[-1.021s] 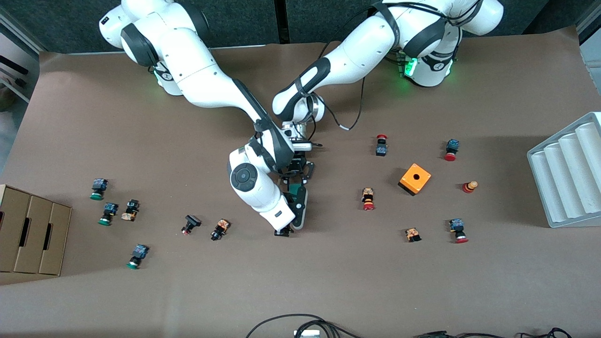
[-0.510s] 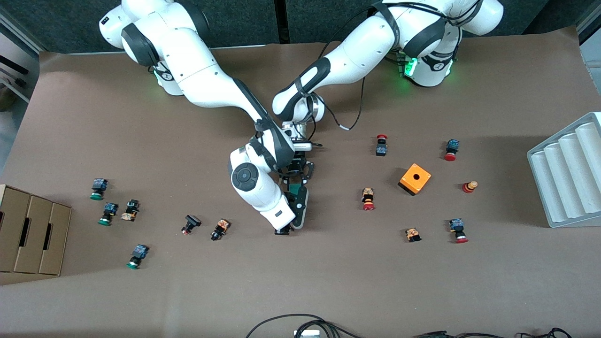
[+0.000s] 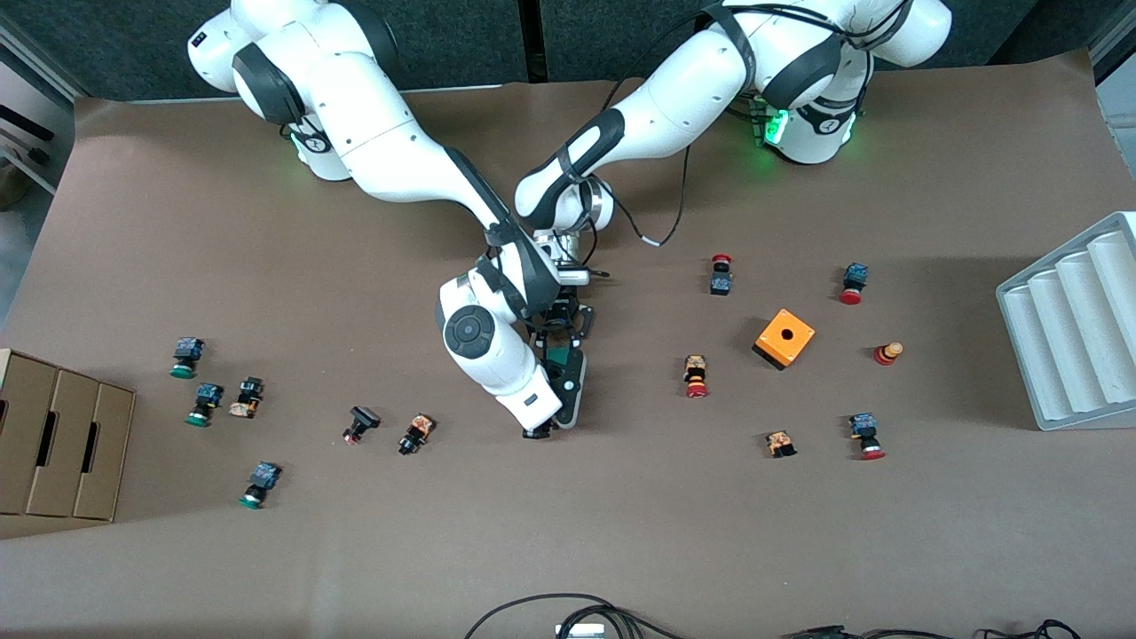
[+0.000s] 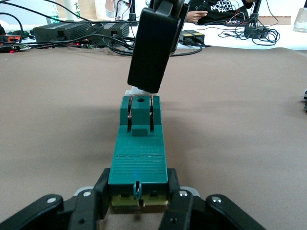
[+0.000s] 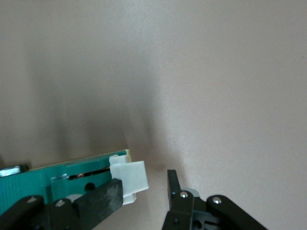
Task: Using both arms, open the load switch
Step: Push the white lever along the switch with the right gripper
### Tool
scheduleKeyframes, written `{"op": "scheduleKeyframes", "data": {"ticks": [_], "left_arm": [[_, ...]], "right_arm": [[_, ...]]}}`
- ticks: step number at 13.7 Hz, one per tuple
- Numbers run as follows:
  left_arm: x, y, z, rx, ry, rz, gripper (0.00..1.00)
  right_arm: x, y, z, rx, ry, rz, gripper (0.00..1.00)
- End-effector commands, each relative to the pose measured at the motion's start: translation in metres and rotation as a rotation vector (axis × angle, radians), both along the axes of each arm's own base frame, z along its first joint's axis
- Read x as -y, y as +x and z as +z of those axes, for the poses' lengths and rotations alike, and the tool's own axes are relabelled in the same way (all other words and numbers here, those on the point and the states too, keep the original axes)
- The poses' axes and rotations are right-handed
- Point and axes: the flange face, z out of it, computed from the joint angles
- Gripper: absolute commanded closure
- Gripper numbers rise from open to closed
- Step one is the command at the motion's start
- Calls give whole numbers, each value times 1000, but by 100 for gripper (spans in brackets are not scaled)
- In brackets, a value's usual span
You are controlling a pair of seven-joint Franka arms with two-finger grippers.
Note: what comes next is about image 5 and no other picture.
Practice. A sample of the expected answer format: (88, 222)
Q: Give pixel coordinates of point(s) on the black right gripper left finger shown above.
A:
(100, 201)

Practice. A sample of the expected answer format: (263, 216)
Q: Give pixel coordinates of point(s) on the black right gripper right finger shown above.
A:
(180, 208)

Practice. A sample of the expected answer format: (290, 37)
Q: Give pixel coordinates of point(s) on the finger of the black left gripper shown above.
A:
(12, 170)

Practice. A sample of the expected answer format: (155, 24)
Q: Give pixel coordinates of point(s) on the brown paper table cover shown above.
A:
(216, 72)

